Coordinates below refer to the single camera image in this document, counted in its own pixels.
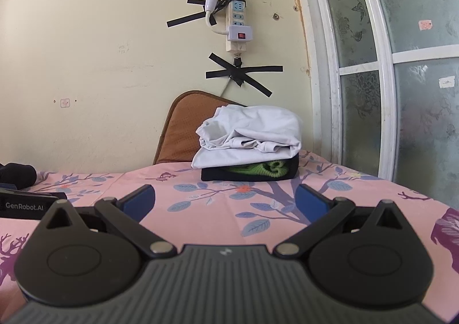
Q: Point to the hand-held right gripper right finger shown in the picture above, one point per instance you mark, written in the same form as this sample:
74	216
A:
310	202

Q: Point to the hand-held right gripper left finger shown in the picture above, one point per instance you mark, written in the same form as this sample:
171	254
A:
140	200

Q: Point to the green and black garment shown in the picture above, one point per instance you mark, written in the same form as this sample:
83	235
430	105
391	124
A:
272	168

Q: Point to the white printed t-shirt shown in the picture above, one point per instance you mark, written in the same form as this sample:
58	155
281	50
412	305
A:
251	130

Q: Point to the black and red garment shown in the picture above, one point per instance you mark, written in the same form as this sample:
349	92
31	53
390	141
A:
16	175

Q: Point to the brown chair cushion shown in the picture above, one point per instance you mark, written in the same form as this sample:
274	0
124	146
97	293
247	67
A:
183	130

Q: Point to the pink printed bedsheet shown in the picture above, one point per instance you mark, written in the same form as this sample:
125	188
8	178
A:
222	202

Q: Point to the black tape cross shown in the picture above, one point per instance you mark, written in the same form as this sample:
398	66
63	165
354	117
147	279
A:
240	74

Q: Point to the white framed glass door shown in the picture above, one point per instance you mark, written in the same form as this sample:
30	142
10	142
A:
394	58

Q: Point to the white door sticker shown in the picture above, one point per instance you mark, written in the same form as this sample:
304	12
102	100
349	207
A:
447	82

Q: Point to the black tape strips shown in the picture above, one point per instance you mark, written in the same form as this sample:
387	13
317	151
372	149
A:
190	19

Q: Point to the white power strip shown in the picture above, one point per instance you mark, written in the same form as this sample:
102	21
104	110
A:
237	22

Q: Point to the pink door sticker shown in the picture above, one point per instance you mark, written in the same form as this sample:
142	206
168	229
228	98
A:
425	24

